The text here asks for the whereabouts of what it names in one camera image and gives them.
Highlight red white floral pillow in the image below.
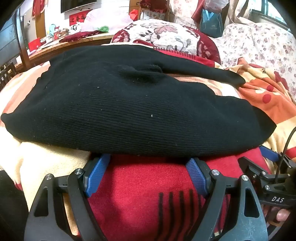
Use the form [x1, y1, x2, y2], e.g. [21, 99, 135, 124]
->
[111, 20, 221, 64]

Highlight black pants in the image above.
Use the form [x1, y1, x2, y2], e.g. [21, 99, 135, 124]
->
[1, 44, 277, 157]

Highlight dark wooden chair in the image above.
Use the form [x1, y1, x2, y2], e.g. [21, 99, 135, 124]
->
[0, 7, 31, 91]

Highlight orange cream red patchwork blanket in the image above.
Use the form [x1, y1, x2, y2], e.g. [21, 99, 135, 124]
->
[0, 50, 296, 241]

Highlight person's right hand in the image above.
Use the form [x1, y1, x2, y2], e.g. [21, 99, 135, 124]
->
[264, 205, 292, 226]

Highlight wooden table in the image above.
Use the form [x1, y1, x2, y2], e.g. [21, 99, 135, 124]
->
[14, 35, 116, 70]

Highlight dark red cloth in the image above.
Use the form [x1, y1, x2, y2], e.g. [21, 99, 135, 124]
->
[60, 30, 109, 43]

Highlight wall television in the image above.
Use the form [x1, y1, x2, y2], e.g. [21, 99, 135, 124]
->
[60, 0, 97, 13]

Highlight white floral bed sheet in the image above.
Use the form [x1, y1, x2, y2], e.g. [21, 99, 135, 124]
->
[211, 22, 296, 77]

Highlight red wall poster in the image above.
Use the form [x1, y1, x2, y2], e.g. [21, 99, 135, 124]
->
[69, 10, 93, 26]

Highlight person's dark clothing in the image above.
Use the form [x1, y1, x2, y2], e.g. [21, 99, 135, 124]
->
[0, 170, 30, 241]

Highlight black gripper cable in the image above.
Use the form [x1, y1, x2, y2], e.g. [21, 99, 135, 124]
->
[275, 127, 296, 182]

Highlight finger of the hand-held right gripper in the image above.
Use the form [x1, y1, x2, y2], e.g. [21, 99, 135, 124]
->
[238, 156, 269, 186]
[259, 146, 296, 172]

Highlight white plastic bag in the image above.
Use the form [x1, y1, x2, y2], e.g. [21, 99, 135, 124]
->
[81, 8, 134, 33]

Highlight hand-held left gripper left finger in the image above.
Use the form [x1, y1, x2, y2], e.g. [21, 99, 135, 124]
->
[24, 154, 111, 241]

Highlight teal paper bag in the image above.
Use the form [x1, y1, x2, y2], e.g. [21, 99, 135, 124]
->
[199, 9, 223, 39]

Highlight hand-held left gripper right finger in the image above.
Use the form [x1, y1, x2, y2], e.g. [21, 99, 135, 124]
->
[185, 158, 269, 241]

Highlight window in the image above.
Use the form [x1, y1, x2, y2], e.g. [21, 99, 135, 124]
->
[251, 0, 292, 30]

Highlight red box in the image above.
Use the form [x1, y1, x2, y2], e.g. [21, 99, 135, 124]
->
[28, 37, 41, 50]

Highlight beige curtain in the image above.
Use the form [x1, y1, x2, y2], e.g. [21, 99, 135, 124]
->
[224, 0, 262, 26]

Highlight teal toy figure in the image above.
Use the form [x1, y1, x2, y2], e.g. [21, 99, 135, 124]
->
[48, 23, 60, 37]

